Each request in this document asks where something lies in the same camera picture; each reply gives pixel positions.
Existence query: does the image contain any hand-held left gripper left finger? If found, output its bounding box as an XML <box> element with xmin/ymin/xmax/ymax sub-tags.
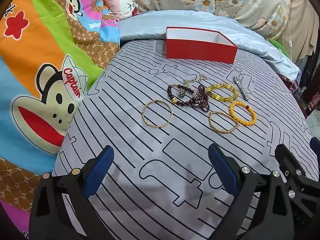
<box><xmin>29</xmin><ymin>145</ymin><xmax>115</xmax><ymax>240</ymax></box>

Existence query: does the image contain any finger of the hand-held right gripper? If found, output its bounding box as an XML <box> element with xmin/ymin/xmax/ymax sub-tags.
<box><xmin>309</xmin><ymin>138</ymin><xmax>320</xmax><ymax>158</ymax></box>
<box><xmin>274</xmin><ymin>144</ymin><xmax>320</xmax><ymax>207</ymax></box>

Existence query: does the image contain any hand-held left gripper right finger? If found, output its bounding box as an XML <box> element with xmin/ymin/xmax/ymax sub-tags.
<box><xmin>208</xmin><ymin>143</ymin><xmax>293</xmax><ymax>240</ymax></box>

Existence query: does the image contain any gold small-bead bracelet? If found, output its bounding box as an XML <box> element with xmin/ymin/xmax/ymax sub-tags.
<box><xmin>208</xmin><ymin>110</ymin><xmax>240</xmax><ymax>134</ymax></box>

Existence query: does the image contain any orange bead bracelet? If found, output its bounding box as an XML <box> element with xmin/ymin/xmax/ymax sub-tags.
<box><xmin>229</xmin><ymin>101</ymin><xmax>257</xmax><ymax>126</ymax></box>

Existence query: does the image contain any gold bangle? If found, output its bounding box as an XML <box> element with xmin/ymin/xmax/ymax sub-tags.
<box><xmin>142</xmin><ymin>100</ymin><xmax>173</xmax><ymax>128</ymax></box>

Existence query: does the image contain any dark small-bead looped bracelet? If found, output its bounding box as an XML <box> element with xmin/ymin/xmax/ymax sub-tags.
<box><xmin>191</xmin><ymin>85</ymin><xmax>213</xmax><ymax>112</ymax></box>

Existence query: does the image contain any translucent yellow bead bracelet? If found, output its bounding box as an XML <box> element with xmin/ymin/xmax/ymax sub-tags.
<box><xmin>205</xmin><ymin>83</ymin><xmax>239</xmax><ymax>103</ymax></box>

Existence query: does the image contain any silver wristwatch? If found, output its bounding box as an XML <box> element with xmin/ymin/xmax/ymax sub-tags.
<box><xmin>233</xmin><ymin>75</ymin><xmax>250</xmax><ymax>101</ymax></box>

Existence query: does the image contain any dark large-bead bracelet with charm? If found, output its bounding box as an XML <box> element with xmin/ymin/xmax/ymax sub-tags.
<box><xmin>167</xmin><ymin>84</ymin><xmax>198</xmax><ymax>107</ymax></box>

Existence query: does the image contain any red cardboard box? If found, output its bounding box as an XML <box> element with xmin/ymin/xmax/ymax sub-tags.
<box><xmin>165</xmin><ymin>26</ymin><xmax>238</xmax><ymax>64</ymax></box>

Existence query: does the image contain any grey striped bed sheet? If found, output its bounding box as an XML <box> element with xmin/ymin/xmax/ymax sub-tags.
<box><xmin>52</xmin><ymin>38</ymin><xmax>317</xmax><ymax>240</ymax></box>

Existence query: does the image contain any dark metal rack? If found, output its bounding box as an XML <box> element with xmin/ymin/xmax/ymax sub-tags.
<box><xmin>296</xmin><ymin>51</ymin><xmax>320</xmax><ymax>118</ymax></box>

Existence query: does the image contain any green plastic object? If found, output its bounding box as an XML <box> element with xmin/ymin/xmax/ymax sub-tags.
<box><xmin>269</xmin><ymin>38</ymin><xmax>291</xmax><ymax>58</ymax></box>

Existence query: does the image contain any beige curtain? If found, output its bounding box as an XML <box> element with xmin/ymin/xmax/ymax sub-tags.
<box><xmin>279</xmin><ymin>0</ymin><xmax>318</xmax><ymax>62</ymax></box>

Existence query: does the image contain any colourful cartoon monkey blanket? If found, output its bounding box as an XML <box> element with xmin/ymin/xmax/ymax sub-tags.
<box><xmin>0</xmin><ymin>0</ymin><xmax>121</xmax><ymax>240</ymax></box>

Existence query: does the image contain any light blue quilt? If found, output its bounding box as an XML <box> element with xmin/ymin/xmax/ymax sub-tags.
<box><xmin>117</xmin><ymin>10</ymin><xmax>302</xmax><ymax>82</ymax></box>

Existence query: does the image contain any pink rabbit pillow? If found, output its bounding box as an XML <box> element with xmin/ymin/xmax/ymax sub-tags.
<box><xmin>100</xmin><ymin>0</ymin><xmax>141</xmax><ymax>21</ymax></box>

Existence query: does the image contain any white cable with switch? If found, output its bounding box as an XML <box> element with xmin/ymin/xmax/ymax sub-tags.
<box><xmin>285</xmin><ymin>0</ymin><xmax>295</xmax><ymax>61</ymax></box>

